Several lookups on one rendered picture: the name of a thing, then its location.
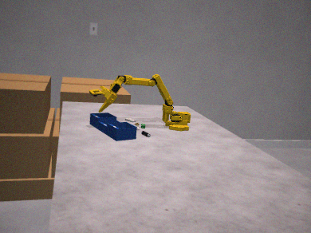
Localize black aa battery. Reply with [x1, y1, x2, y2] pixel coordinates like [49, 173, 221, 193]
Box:
[141, 131, 151, 137]

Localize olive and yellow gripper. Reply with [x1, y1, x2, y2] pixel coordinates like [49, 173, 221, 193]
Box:
[89, 86, 117, 113]

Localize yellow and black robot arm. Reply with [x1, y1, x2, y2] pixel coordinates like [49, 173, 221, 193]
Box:
[109, 74, 190, 131]

